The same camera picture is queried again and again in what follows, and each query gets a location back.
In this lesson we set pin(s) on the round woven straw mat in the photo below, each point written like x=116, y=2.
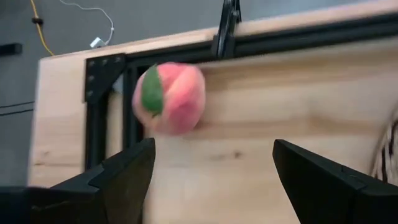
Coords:
x=388, y=149

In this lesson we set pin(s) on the black flat bar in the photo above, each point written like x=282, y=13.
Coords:
x=11, y=49

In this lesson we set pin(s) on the white charger plug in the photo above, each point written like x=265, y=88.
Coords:
x=97, y=42

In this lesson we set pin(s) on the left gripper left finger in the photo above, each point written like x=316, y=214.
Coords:
x=118, y=189

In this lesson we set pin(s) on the pink peach with green leaf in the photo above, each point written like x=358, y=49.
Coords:
x=180, y=99

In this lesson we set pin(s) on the black aluminium frame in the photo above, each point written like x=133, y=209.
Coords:
x=102, y=77

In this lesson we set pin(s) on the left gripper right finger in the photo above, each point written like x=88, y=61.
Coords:
x=329, y=196

